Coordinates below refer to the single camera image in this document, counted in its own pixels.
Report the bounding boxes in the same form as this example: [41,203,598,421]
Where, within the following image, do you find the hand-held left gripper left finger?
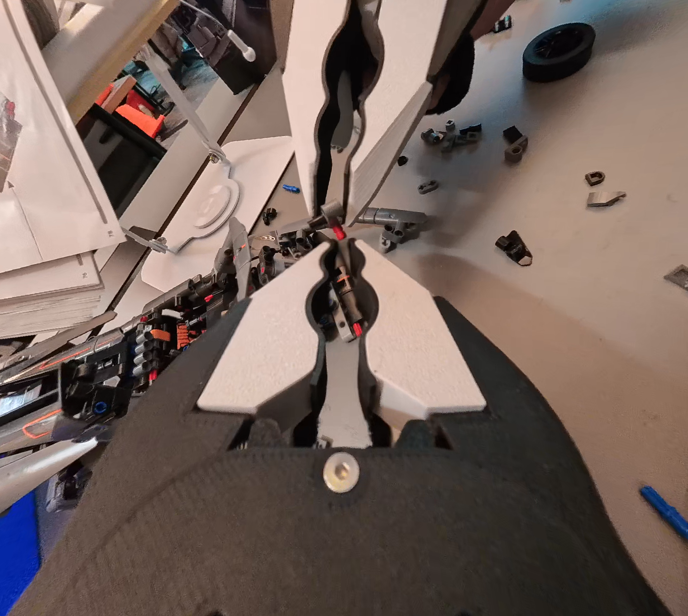
[196,241,335,446]

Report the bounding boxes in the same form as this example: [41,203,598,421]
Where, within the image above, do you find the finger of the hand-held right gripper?
[282,0,352,220]
[343,0,458,228]

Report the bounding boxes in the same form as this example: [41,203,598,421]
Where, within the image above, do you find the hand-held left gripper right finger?
[354,239,488,446]

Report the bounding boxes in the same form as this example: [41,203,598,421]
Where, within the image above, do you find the grey black lego car model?
[0,218,377,515]

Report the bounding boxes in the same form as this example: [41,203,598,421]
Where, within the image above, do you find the grey lego connector red pin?
[309,199,347,242]

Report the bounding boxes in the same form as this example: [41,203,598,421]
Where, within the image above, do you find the black lego wedge piece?
[494,230,534,267]

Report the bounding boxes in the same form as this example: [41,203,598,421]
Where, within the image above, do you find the curved grey lego arch assembly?
[279,206,429,254]

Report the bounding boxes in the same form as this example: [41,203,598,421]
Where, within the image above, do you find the black lego tyre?
[522,23,596,83]

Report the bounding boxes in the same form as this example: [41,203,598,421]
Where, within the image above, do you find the lego instruction booklet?
[0,0,127,337]

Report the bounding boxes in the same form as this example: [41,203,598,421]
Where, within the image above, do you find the thin metal rod white tips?
[125,0,257,61]

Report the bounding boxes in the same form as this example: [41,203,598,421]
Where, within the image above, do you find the orange storage bin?
[94,76,138,106]
[115,102,164,141]

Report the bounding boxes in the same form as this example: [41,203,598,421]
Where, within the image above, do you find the grey desk leg panel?
[118,121,216,230]

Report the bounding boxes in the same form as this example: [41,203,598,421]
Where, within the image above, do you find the blue plastic bin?
[0,492,41,616]

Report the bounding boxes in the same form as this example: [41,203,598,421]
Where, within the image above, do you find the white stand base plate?
[141,135,295,300]

